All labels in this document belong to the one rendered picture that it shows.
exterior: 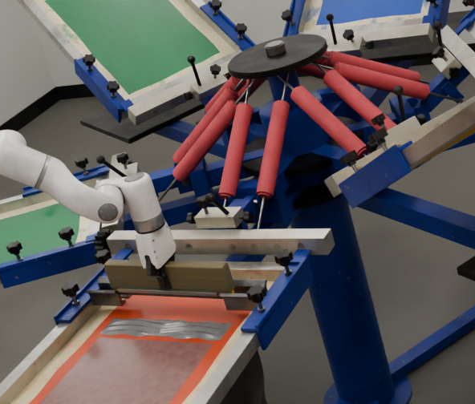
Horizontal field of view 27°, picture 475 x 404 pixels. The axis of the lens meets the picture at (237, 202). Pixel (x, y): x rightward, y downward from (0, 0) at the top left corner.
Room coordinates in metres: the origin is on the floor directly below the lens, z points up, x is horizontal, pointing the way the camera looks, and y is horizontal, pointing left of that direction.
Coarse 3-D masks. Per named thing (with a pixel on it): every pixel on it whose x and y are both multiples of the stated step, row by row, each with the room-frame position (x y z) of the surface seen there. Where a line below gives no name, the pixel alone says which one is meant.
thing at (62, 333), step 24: (240, 264) 2.32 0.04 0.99; (264, 264) 2.29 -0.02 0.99; (48, 336) 2.25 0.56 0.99; (72, 336) 2.27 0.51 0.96; (240, 336) 1.98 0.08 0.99; (24, 360) 2.17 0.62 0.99; (48, 360) 2.18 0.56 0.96; (240, 360) 1.90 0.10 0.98; (0, 384) 2.09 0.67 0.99; (24, 384) 2.10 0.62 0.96; (216, 384) 1.82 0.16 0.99
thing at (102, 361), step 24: (120, 312) 2.33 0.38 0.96; (144, 312) 2.29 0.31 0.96; (168, 312) 2.25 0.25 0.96; (96, 336) 2.24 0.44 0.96; (120, 336) 2.20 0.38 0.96; (144, 336) 2.17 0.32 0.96; (72, 360) 2.16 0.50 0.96; (96, 360) 2.12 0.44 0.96; (120, 360) 2.09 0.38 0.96; (48, 384) 2.08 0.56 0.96; (72, 384) 2.05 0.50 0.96; (96, 384) 2.02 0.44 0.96
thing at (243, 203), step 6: (234, 204) 2.58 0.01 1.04; (240, 204) 2.57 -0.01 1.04; (246, 204) 2.56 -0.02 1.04; (252, 204) 2.58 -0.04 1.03; (246, 210) 2.55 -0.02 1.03; (252, 210) 2.57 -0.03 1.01; (210, 228) 2.47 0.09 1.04; (216, 228) 2.46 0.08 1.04; (222, 228) 2.45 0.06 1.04; (228, 228) 2.45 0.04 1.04; (234, 228) 2.48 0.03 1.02; (240, 228) 2.50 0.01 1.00
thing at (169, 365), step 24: (192, 312) 2.22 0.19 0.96; (216, 312) 2.18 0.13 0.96; (240, 312) 2.15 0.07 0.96; (144, 360) 2.06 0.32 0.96; (168, 360) 2.03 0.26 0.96; (192, 360) 2.00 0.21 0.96; (120, 384) 1.99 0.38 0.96; (144, 384) 1.96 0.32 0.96; (168, 384) 1.93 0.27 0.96; (192, 384) 1.90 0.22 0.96
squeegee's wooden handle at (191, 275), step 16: (112, 272) 2.32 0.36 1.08; (128, 272) 2.29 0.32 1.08; (144, 272) 2.26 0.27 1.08; (176, 272) 2.21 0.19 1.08; (192, 272) 2.18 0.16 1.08; (208, 272) 2.16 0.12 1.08; (224, 272) 2.14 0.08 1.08; (112, 288) 2.33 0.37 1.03; (176, 288) 2.22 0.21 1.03; (192, 288) 2.19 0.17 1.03; (208, 288) 2.17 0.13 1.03; (224, 288) 2.14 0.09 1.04
